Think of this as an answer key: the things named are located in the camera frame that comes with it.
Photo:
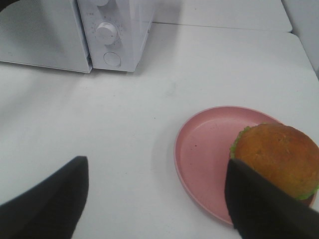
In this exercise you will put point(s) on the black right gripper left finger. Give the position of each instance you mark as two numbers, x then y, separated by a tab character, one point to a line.
52	208

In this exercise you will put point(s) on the round white door button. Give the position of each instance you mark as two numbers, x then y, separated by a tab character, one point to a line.
112	59

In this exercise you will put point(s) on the pink round plate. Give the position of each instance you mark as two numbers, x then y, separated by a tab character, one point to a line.
202	153

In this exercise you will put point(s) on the white microwave door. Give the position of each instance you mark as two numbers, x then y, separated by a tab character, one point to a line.
44	33

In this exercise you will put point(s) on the white microwave oven body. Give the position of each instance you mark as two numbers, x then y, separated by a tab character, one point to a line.
132	19

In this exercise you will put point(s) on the burger with lettuce and cheese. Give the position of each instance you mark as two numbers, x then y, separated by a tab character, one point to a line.
285	156

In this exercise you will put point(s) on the white microwave knob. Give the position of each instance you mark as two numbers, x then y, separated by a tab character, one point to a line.
106	33
100	2

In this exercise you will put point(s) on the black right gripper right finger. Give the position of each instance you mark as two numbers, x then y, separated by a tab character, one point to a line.
260	210

